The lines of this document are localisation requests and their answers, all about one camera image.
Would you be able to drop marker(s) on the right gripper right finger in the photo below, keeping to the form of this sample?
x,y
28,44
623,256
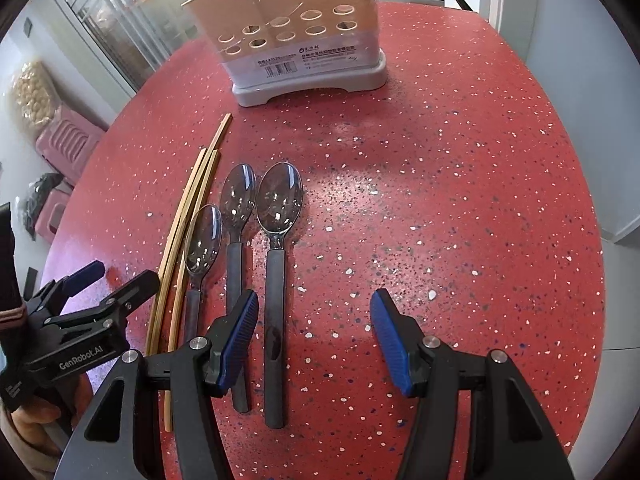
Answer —
x,y
399,337

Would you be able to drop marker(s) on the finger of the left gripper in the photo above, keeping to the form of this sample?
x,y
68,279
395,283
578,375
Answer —
x,y
131,295
75,283

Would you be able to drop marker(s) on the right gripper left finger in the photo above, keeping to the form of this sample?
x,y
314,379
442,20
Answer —
x,y
229,338

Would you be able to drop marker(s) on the small black-handled spoon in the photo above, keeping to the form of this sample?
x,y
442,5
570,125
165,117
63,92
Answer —
x,y
199,259

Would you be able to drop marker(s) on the large black-handled spoon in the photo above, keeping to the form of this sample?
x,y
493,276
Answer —
x,y
278,206

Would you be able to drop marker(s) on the long wooden chopstick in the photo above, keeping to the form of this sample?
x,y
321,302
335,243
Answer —
x,y
201,192

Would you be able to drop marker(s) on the left hand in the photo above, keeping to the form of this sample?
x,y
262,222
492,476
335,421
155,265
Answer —
x,y
24,428

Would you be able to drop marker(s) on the dark green bag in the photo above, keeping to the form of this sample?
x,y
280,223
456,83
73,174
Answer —
x,y
38,193

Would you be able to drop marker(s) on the pink plastic stool stack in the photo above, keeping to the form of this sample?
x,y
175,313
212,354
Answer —
x,y
67,144

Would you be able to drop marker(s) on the bag of nuts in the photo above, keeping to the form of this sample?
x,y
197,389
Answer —
x,y
33,98

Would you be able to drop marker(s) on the glass sliding door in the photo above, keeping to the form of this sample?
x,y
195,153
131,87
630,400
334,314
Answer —
x,y
137,36

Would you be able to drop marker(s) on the beige utensil holder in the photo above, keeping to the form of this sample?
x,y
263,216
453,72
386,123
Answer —
x,y
270,48

